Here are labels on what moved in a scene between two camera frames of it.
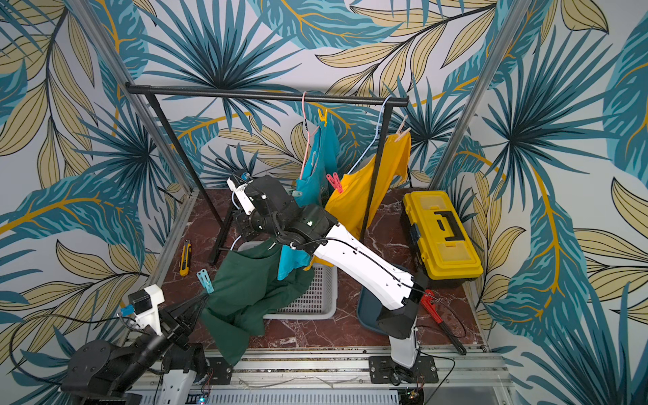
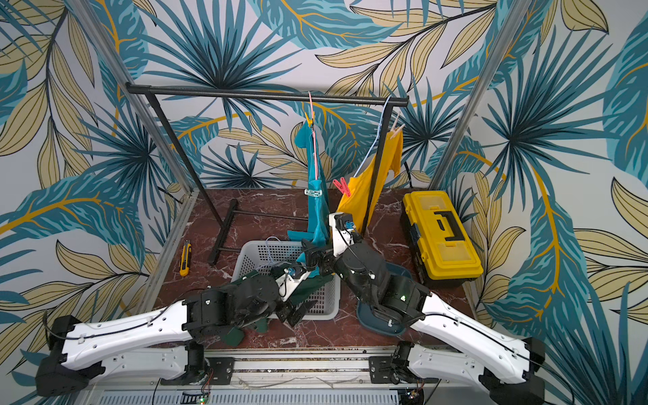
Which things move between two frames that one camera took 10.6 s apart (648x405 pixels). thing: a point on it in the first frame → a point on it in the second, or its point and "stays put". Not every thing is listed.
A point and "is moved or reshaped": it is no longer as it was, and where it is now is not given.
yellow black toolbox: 442,246 stays put
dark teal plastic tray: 368,311 stays put
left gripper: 175,327 → 288,314
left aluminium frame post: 94,26 stays put
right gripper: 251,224 → 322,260
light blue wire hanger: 238,207 → 272,261
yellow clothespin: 323,118 → 309,121
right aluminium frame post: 513,19 stays put
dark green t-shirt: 246,288 is moved or reshaped
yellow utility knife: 185,267 stays put
